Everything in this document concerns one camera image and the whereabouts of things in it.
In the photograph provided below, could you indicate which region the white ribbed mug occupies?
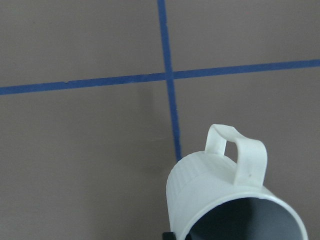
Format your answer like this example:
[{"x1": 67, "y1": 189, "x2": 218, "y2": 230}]
[{"x1": 166, "y1": 124, "x2": 308, "y2": 240}]

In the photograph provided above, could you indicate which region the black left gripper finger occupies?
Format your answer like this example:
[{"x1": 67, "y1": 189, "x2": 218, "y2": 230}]
[{"x1": 162, "y1": 232, "x2": 175, "y2": 240}]

